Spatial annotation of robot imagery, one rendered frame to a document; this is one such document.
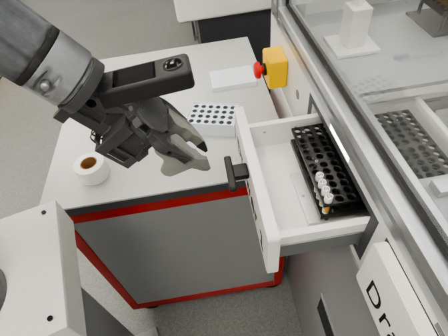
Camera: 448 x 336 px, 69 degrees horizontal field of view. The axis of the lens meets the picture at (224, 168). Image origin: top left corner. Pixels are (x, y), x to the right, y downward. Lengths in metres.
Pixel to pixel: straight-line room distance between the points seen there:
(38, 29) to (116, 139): 0.14
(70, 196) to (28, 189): 1.28
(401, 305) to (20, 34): 0.49
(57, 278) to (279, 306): 0.95
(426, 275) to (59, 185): 0.73
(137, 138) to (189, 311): 1.05
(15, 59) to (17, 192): 1.74
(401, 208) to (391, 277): 0.08
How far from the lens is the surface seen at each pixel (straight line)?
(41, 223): 0.69
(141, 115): 0.42
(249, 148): 0.55
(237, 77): 0.98
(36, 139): 2.37
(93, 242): 0.93
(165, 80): 0.40
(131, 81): 0.41
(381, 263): 0.47
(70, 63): 0.39
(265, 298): 1.40
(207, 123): 0.82
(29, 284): 0.63
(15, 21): 0.39
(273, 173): 0.63
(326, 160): 0.58
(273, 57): 0.80
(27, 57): 0.39
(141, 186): 0.76
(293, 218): 0.57
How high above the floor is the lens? 1.32
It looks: 49 degrees down
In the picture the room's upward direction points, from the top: 8 degrees counter-clockwise
